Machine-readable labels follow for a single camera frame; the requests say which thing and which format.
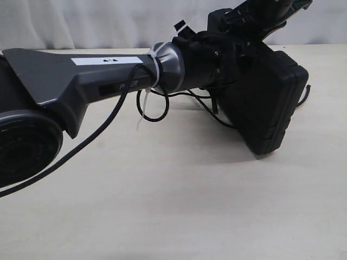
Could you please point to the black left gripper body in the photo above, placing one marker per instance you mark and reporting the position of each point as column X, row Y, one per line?
column 209, row 59

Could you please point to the black plastic case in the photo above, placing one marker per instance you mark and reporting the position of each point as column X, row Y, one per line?
column 262, row 100

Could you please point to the white zip tie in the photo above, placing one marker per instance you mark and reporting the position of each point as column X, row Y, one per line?
column 167, row 77

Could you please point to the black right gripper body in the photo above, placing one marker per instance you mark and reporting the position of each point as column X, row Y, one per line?
column 256, row 20

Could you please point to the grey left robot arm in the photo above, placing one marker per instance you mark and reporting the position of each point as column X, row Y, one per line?
column 44, row 95

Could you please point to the white curtain backdrop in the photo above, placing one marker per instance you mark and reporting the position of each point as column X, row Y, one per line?
column 140, row 24

